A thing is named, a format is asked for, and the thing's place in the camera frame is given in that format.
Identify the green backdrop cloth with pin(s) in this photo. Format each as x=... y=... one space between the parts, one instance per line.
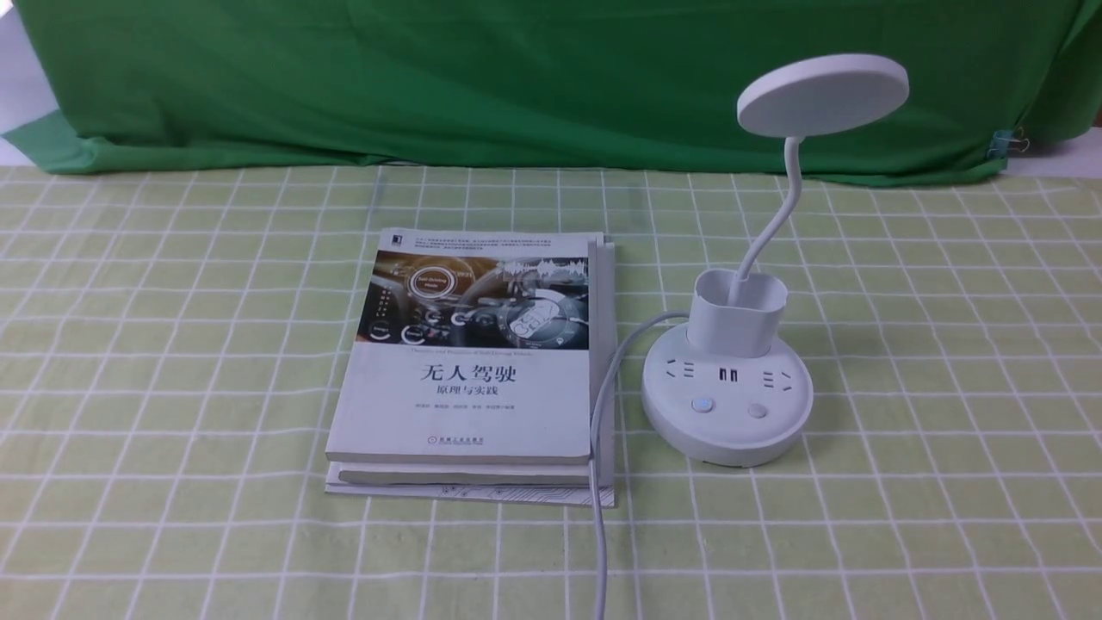
x=203 y=85

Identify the blue binder clip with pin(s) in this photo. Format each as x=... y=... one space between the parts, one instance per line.
x=1008 y=143

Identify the top book with car cover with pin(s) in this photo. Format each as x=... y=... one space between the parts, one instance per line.
x=473 y=347

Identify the green checkered tablecloth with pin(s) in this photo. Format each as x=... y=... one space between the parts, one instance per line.
x=174 y=344

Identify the bottom white book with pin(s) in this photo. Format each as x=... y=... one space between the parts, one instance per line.
x=563 y=484

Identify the white desk lamp with base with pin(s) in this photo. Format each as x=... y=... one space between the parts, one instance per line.
x=723 y=387

